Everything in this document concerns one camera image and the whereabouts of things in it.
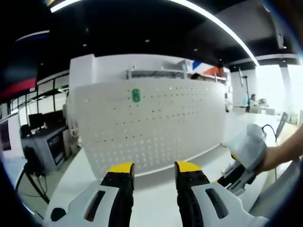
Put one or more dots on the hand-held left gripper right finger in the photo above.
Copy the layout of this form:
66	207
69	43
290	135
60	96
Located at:
213	208

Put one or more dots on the black computer mouse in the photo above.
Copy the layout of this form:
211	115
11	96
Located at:
58	214

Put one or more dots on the dark grey office chair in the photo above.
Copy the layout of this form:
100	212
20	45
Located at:
283	123

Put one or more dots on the curved ceiling light strip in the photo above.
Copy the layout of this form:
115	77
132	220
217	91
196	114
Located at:
213	16

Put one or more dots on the black desktop monitor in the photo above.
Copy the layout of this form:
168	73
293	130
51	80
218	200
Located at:
36	121

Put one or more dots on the green hook assembly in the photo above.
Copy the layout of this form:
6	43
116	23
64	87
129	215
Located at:
135	95

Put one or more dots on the black tripod stand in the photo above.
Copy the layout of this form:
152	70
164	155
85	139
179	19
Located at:
30	160

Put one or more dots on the black upright stand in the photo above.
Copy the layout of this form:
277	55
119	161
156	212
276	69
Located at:
247	94

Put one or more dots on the hanging black screen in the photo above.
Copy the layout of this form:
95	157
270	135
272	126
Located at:
16	80

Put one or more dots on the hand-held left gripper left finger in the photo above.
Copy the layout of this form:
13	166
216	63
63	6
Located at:
94	205

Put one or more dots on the grey workbench cabinet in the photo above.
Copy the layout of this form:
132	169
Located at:
42	149

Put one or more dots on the metal shelf rack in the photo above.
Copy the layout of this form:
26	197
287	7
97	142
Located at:
165	72

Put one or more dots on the white perforated mounting plate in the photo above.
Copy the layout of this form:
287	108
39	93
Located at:
151	132

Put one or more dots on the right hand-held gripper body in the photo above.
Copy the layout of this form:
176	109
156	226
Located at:
251	149

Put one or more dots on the kiosk display screen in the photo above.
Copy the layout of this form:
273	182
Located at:
4	139

